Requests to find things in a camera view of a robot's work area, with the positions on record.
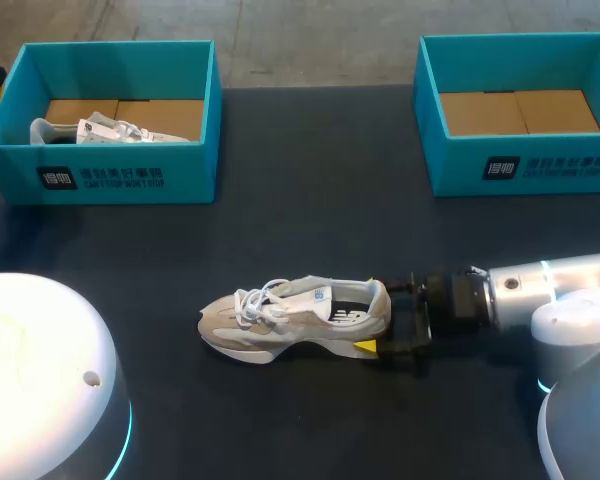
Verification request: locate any white and beige sneaker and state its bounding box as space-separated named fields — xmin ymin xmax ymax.
xmin=198 ymin=274 xmax=394 ymax=365
xmin=28 ymin=110 xmax=191 ymax=145

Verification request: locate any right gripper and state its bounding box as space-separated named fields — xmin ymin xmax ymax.
xmin=352 ymin=269 xmax=492 ymax=377

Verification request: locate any teal shoebox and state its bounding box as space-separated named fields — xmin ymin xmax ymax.
xmin=0 ymin=41 xmax=224 ymax=206
xmin=412 ymin=32 xmax=600 ymax=199

